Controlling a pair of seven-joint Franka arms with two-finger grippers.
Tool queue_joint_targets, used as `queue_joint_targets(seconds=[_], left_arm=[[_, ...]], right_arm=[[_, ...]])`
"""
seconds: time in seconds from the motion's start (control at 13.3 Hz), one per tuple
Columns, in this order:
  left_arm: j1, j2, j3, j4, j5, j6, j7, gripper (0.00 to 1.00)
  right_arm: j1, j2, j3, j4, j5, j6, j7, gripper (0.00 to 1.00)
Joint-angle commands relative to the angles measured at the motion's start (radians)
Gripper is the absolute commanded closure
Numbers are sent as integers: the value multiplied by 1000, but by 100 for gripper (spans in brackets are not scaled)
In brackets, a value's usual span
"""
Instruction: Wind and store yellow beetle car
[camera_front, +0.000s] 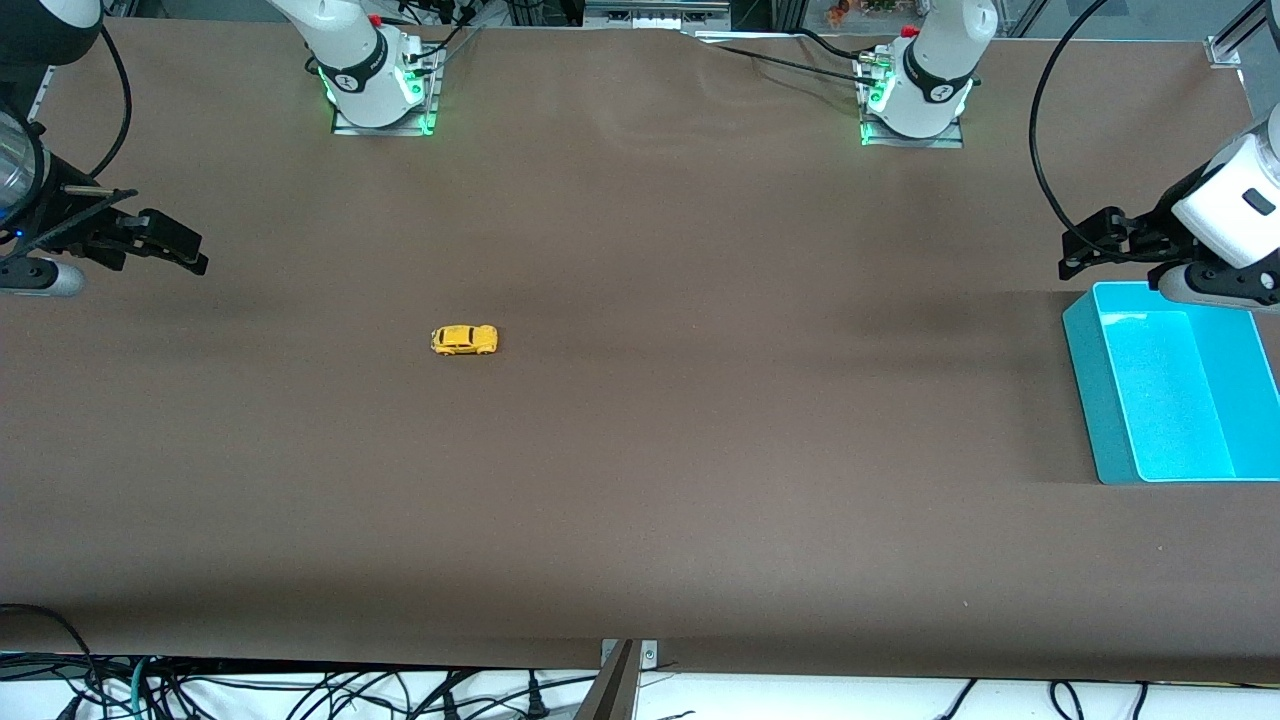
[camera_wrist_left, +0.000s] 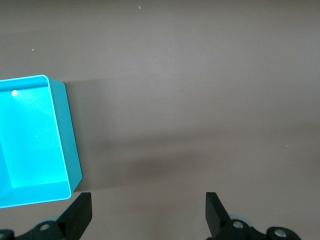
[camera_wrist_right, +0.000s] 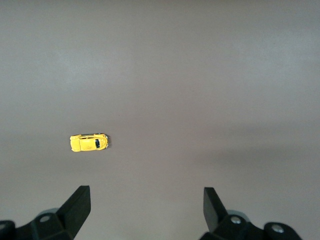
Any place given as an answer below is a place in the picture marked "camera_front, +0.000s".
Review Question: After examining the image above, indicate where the small metal edge bracket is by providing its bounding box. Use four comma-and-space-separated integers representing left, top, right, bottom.
600, 639, 660, 671

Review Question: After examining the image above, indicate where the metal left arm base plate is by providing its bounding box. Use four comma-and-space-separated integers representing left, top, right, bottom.
860, 58, 967, 150

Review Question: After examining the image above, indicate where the yellow beetle toy car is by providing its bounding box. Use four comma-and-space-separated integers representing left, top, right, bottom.
430, 324, 499, 358

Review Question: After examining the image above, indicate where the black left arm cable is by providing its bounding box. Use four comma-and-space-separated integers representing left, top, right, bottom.
1029, 0, 1201, 265

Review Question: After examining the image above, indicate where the grey aluminium frame profile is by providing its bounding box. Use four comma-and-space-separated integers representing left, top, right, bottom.
583, 0, 733, 32

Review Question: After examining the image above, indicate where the short black base cable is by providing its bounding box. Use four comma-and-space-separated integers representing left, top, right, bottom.
794, 27, 877, 63

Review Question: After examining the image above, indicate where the turquoise plastic bin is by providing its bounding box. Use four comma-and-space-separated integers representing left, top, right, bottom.
1062, 280, 1280, 486

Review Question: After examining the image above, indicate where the black looped floor cable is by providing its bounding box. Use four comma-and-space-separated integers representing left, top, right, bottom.
0, 602, 106, 720

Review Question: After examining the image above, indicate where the dark slanted support strut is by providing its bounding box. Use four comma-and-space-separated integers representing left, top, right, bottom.
574, 640, 642, 720

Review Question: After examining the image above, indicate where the aluminium corner bracket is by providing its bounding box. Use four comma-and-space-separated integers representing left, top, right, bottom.
1204, 0, 1271, 71

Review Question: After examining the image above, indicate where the long black base cable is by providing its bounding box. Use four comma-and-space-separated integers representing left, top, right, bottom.
694, 38, 883, 85

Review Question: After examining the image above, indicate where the brown table mat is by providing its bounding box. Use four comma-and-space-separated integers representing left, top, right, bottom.
0, 18, 1280, 687

